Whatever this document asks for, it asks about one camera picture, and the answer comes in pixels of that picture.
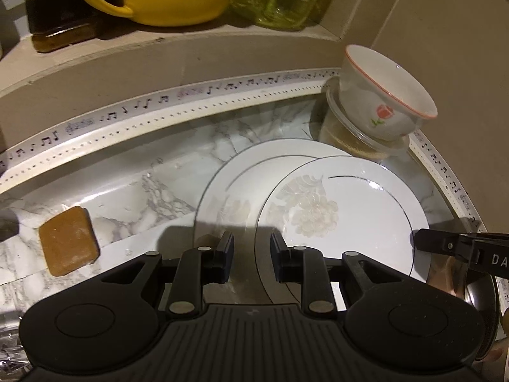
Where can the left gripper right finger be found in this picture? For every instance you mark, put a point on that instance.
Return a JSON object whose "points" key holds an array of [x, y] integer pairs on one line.
{"points": [[306, 267]]}

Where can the white bowl with red rim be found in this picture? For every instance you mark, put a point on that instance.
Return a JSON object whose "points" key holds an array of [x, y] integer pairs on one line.
{"points": [[380, 96]]}

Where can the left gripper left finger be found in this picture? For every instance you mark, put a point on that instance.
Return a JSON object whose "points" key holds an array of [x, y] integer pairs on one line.
{"points": [[195, 268]]}

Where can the white floral deep plate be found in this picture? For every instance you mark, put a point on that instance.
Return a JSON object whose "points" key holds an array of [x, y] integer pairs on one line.
{"points": [[335, 204]]}

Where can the brown soap bar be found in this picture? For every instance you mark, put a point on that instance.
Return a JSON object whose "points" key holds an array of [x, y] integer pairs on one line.
{"points": [[68, 241]]}

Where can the dark glass jar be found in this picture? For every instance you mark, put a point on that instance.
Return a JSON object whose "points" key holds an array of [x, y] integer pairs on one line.
{"points": [[55, 24]]}

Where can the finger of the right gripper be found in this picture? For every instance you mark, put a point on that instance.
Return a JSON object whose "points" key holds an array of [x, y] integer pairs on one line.
{"points": [[482, 252]]}

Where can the pink steel-lined handled bowl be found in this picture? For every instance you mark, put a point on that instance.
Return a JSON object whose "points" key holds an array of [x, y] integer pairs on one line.
{"points": [[475, 288]]}

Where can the clear plastic lidded container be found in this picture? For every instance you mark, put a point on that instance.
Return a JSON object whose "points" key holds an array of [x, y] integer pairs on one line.
{"points": [[337, 130]]}

